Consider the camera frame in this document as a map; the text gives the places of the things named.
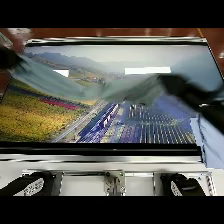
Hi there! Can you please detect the pale green shirt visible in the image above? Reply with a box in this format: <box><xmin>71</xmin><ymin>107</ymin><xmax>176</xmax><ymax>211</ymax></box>
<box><xmin>11</xmin><ymin>54</ymin><xmax>169</xmax><ymax>105</ymax></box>

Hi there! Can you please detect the pale blue garment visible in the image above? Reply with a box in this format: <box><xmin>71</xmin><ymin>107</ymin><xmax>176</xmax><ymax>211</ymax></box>
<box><xmin>189</xmin><ymin>112</ymin><xmax>224</xmax><ymax>170</ymax></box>

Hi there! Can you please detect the silver frame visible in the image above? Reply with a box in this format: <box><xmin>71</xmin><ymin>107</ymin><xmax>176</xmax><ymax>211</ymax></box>
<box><xmin>0</xmin><ymin>152</ymin><xmax>224</xmax><ymax>197</ymax></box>

